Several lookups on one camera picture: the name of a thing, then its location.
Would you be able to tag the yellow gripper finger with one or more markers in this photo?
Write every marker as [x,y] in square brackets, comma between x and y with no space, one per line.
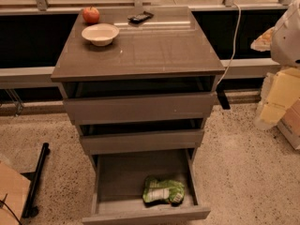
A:
[263,42]

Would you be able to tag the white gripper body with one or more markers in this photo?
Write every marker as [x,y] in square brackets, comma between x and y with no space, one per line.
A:
[287,42]

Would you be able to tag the green rice chip bag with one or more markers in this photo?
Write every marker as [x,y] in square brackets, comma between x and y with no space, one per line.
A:
[166,191]

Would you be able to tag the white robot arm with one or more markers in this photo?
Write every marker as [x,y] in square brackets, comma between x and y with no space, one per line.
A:
[285,44]

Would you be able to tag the grey drawer cabinet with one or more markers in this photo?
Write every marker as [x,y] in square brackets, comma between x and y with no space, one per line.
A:
[169,54]

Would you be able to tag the grey top drawer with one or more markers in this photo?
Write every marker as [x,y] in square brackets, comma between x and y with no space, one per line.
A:
[116,110]

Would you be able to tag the grey drawer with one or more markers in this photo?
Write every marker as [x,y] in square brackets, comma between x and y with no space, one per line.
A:
[118,194]
[144,141]
[116,110]

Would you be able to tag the grey middle drawer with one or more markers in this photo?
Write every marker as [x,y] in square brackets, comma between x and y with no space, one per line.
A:
[144,141]

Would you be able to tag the grey bottom drawer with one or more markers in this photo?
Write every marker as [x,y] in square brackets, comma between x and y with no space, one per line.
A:
[118,194]

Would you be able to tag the cardboard box right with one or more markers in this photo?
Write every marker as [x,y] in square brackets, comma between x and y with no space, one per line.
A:
[289,125]

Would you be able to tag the white bowl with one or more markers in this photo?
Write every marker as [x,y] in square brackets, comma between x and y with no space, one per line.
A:
[101,34]

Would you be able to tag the red apple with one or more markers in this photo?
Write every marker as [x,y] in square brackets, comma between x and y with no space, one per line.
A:
[90,15]

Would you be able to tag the black metal stand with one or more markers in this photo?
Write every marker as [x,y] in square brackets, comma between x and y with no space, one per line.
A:
[29,210]

